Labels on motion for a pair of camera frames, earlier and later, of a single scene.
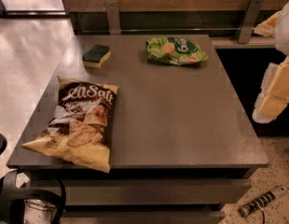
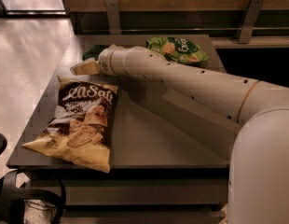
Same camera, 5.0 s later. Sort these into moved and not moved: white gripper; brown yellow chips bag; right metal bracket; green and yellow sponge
Moved: white gripper
Not moved: brown yellow chips bag; right metal bracket; green and yellow sponge
